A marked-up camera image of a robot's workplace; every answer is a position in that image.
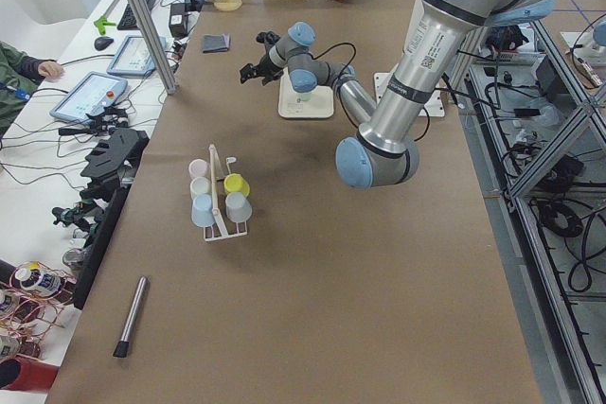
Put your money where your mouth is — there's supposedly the black perforated bracket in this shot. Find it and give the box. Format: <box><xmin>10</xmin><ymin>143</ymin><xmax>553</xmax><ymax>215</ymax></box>
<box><xmin>80</xmin><ymin>128</ymin><xmax>150</xmax><ymax>186</ymax></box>

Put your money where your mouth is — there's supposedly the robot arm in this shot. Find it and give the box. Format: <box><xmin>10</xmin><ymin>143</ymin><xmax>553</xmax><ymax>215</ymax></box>
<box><xmin>240</xmin><ymin>0</ymin><xmax>555</xmax><ymax>188</ymax></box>

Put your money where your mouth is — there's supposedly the grey folded cloth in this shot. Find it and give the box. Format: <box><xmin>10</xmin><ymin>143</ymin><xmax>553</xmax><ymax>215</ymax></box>
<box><xmin>202</xmin><ymin>34</ymin><xmax>231</xmax><ymax>53</ymax></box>

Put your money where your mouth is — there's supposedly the near teach pendant tablet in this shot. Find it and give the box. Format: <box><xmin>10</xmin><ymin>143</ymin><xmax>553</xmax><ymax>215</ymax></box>
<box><xmin>49</xmin><ymin>72</ymin><xmax>128</xmax><ymax>123</ymax></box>

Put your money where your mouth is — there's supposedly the person's hand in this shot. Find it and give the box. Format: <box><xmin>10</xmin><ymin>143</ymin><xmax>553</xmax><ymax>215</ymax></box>
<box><xmin>37</xmin><ymin>61</ymin><xmax>64</xmax><ymax>79</ymax></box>

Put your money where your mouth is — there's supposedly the green plastic clamp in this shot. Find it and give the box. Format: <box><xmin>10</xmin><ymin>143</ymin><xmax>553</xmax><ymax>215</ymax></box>
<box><xmin>94</xmin><ymin>16</ymin><xmax>116</xmax><ymax>36</ymax></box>

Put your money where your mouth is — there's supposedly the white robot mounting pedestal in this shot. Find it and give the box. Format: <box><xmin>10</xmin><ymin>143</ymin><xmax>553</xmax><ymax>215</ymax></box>
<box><xmin>373</xmin><ymin>72</ymin><xmax>445</xmax><ymax>118</ymax></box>

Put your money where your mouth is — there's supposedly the metal cylinder with black tip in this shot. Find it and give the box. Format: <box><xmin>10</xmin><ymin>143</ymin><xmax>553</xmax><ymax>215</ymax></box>
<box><xmin>113</xmin><ymin>276</ymin><xmax>149</xmax><ymax>359</ymax></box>

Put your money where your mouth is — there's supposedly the cream rabbit tray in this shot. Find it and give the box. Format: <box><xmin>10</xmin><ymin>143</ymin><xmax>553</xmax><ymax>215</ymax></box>
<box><xmin>277</xmin><ymin>73</ymin><xmax>334</xmax><ymax>119</ymax></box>

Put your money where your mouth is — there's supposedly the red cylinder container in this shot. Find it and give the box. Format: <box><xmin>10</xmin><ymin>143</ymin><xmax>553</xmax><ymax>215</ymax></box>
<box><xmin>1</xmin><ymin>357</ymin><xmax>60</xmax><ymax>394</ymax></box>

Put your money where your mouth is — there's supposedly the black computer mouse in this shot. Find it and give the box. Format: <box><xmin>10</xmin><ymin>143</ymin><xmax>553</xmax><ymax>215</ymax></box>
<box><xmin>94</xmin><ymin>36</ymin><xmax>114</xmax><ymax>51</ymax></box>

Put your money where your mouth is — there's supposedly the teach pendant tablet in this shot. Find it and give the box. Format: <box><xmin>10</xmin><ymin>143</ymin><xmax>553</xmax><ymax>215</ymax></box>
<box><xmin>106</xmin><ymin>35</ymin><xmax>155</xmax><ymax>78</ymax></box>
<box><xmin>49</xmin><ymin>72</ymin><xmax>128</xmax><ymax>123</ymax></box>

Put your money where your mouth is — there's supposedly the far teach pendant tablet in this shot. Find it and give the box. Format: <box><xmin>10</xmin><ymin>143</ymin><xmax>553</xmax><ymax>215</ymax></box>
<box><xmin>106</xmin><ymin>35</ymin><xmax>155</xmax><ymax>78</ymax></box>

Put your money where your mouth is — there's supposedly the black power adapter box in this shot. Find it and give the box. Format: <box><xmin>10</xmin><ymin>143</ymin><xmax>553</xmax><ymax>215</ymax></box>
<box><xmin>169</xmin><ymin>3</ymin><xmax>188</xmax><ymax>39</ymax></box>

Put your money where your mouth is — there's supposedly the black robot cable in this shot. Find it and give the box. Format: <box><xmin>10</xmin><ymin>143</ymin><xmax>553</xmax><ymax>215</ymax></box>
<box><xmin>312</xmin><ymin>42</ymin><xmax>432</xmax><ymax>142</ymax></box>

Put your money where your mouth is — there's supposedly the white wire cup rack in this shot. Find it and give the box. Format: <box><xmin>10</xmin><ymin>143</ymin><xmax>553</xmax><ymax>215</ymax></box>
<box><xmin>204</xmin><ymin>144</ymin><xmax>249</xmax><ymax>242</ymax></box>

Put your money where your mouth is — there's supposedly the yellow cup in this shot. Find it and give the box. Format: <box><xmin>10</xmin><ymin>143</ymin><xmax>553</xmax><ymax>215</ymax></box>
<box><xmin>223</xmin><ymin>173</ymin><xmax>251</xmax><ymax>198</ymax></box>

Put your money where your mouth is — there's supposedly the grey cup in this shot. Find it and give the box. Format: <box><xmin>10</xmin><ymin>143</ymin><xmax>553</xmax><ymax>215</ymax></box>
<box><xmin>225</xmin><ymin>192</ymin><xmax>253</xmax><ymax>223</ymax></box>

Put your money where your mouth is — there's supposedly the green cup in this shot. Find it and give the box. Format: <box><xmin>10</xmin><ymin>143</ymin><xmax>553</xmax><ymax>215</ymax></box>
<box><xmin>296</xmin><ymin>92</ymin><xmax>312</xmax><ymax>102</ymax></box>

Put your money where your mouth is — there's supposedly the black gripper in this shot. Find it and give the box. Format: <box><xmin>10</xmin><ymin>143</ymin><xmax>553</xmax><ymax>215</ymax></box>
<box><xmin>240</xmin><ymin>46</ymin><xmax>285</xmax><ymax>85</ymax></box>

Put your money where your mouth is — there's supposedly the pink cup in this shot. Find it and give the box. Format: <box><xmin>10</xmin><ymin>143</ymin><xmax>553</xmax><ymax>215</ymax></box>
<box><xmin>188</xmin><ymin>158</ymin><xmax>210</xmax><ymax>180</ymax></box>

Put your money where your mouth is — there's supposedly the white label bottle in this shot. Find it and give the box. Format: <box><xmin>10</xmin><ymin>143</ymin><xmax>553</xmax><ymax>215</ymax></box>
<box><xmin>14</xmin><ymin>268</ymin><xmax>62</xmax><ymax>297</ymax></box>

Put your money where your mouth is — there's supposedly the black keyboard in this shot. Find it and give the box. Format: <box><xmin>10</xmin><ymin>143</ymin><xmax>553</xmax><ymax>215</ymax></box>
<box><xmin>116</xmin><ymin>0</ymin><xmax>160</xmax><ymax>30</ymax></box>

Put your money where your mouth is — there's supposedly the aluminium frame post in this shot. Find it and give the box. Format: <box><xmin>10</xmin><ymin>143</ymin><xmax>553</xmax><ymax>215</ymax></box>
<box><xmin>128</xmin><ymin>0</ymin><xmax>177</xmax><ymax>96</ymax></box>

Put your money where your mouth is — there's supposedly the light blue cup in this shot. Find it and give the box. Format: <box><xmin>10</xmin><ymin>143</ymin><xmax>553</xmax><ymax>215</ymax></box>
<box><xmin>191</xmin><ymin>194</ymin><xmax>215</xmax><ymax>228</ymax></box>

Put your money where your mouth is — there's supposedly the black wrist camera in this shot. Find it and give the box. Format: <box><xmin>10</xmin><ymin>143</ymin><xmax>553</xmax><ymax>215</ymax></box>
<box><xmin>256</xmin><ymin>31</ymin><xmax>280</xmax><ymax>47</ymax></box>

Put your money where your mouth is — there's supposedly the cream white cup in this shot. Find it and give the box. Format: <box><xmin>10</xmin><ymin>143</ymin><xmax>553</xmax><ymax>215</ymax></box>
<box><xmin>189</xmin><ymin>176</ymin><xmax>212</xmax><ymax>200</ymax></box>

